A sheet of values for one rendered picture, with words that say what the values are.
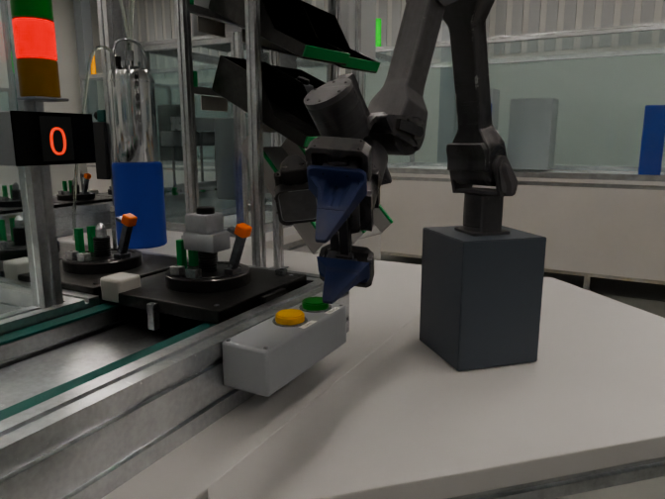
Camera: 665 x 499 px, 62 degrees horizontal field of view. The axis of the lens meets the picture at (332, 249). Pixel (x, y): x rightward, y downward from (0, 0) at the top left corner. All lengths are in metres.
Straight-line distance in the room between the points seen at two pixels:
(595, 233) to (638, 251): 0.33
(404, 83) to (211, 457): 0.49
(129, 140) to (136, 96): 0.13
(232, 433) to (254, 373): 0.08
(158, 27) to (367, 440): 12.92
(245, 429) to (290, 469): 0.10
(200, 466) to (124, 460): 0.08
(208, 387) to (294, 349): 0.12
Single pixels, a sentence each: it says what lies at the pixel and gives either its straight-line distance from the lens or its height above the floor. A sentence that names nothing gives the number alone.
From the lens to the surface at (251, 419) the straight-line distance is 0.73.
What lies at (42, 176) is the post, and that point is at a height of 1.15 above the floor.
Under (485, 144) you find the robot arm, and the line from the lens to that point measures 0.84.
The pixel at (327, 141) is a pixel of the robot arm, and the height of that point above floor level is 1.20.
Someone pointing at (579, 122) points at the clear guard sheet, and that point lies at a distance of 4.72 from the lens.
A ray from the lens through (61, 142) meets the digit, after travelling 0.87.
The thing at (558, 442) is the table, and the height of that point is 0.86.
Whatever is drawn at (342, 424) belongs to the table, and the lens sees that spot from 0.72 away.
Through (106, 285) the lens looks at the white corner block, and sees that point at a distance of 0.94.
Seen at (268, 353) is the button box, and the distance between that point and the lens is 0.67.
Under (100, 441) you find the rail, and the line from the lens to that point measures 0.61.
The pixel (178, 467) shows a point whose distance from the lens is 0.66.
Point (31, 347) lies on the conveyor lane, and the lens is 0.87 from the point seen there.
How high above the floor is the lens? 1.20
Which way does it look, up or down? 11 degrees down
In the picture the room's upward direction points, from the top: straight up
